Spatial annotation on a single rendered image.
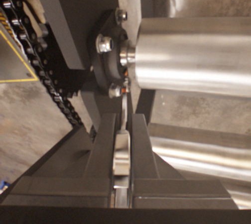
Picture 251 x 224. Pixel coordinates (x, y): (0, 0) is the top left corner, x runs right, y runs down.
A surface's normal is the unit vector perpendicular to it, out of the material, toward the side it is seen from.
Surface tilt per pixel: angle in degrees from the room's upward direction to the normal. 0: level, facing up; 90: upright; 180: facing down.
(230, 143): 87
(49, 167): 90
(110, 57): 26
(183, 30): 70
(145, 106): 90
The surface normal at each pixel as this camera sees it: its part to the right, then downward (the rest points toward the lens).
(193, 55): -0.26, 0.19
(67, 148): 0.96, 0.10
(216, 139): -0.11, -0.71
